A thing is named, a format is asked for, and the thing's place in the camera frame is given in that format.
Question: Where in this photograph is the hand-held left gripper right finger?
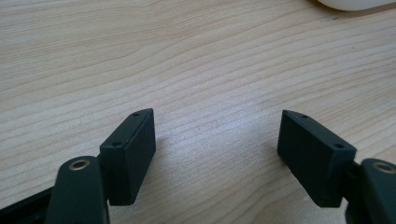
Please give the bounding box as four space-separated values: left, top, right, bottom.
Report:
276 109 358 208

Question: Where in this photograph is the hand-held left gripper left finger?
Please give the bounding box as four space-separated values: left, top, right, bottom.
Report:
99 107 157 206

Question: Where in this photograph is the white round object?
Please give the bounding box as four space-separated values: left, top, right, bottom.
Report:
317 0 396 12

